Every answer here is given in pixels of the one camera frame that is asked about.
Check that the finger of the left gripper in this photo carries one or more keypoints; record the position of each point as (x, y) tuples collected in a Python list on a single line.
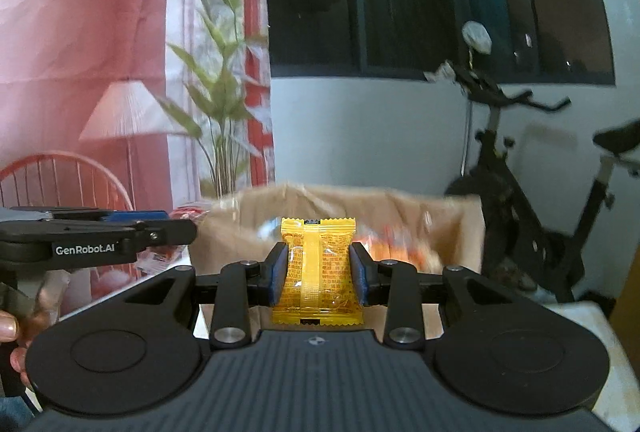
[(69, 226)]

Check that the red floral curtain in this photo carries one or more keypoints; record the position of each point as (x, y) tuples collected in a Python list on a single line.
[(133, 104)]

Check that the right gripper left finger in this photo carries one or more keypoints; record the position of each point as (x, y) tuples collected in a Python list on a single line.
[(166, 306)]

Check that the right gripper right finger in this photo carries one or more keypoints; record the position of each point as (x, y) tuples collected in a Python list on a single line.
[(404, 291)]

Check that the small red panda packet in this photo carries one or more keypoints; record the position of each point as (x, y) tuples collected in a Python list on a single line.
[(153, 261)]

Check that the cardboard box with paper liner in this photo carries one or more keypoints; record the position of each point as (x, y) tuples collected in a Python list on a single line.
[(247, 225)]

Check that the yellow snack packet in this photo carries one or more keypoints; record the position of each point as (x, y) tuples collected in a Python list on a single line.
[(318, 286)]

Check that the orange snack bag in box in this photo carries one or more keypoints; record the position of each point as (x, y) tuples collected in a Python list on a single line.
[(396, 243)]

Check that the left hand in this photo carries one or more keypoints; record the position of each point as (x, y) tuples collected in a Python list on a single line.
[(18, 333)]

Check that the black exercise bike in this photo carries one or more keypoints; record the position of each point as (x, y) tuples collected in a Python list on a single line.
[(543, 178)]

